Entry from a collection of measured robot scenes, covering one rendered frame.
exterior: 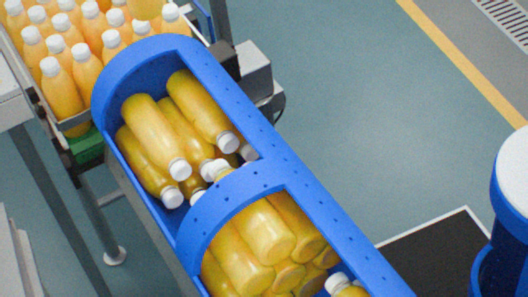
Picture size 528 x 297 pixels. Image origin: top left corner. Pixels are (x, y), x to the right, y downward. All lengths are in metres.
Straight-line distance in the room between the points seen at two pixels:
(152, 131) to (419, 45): 1.98
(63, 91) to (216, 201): 0.63
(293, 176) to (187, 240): 0.21
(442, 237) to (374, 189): 0.39
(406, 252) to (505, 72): 1.06
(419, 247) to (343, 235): 1.26
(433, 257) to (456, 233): 0.12
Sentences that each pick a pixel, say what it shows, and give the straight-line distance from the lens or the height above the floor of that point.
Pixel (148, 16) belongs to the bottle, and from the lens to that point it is 1.65.
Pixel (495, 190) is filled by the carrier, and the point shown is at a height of 1.01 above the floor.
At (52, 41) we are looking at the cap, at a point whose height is 1.12.
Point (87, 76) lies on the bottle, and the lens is 1.74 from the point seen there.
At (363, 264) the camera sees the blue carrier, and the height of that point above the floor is 1.21.
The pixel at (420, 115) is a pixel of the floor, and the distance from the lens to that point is 2.98.
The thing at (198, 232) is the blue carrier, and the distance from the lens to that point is 1.24.
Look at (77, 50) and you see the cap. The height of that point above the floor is 1.12.
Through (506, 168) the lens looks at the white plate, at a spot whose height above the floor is 1.04.
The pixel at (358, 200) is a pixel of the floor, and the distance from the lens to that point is 2.71.
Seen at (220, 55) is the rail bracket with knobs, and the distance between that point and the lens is 1.79.
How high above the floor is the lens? 2.19
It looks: 49 degrees down
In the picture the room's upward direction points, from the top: 9 degrees counter-clockwise
